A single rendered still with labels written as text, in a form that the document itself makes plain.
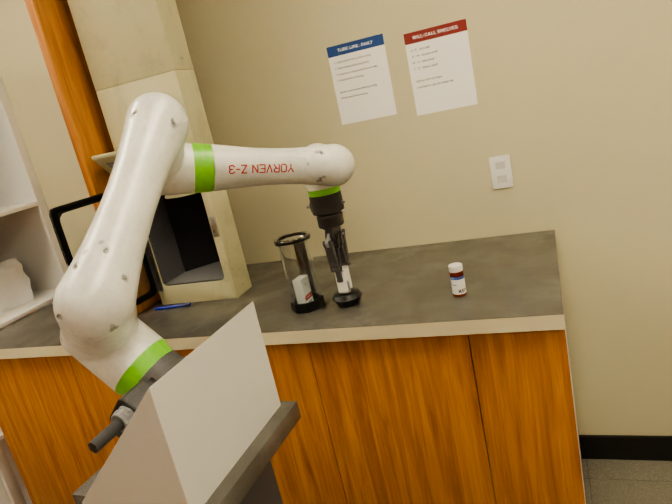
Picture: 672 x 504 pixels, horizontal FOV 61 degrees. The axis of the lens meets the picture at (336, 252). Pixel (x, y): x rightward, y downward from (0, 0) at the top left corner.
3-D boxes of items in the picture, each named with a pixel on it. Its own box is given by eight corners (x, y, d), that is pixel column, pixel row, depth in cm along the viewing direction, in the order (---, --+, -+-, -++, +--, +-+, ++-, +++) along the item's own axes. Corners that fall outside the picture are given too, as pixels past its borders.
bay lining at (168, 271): (199, 262, 227) (174, 175, 217) (256, 255, 217) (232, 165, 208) (163, 284, 205) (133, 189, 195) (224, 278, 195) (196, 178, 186)
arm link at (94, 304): (33, 316, 86) (132, 70, 113) (51, 349, 100) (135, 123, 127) (121, 332, 89) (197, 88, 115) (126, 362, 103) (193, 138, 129)
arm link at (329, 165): (207, 143, 139) (209, 189, 141) (213, 144, 129) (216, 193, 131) (345, 142, 151) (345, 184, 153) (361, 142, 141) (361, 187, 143)
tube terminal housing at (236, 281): (198, 280, 230) (141, 87, 210) (268, 272, 218) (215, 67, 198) (162, 304, 208) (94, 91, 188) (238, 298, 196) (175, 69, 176)
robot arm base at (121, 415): (116, 441, 89) (87, 416, 90) (94, 484, 98) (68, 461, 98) (212, 351, 111) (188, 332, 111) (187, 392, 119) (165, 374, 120)
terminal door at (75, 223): (158, 293, 204) (124, 186, 194) (91, 331, 179) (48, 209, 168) (156, 293, 205) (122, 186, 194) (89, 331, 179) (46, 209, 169)
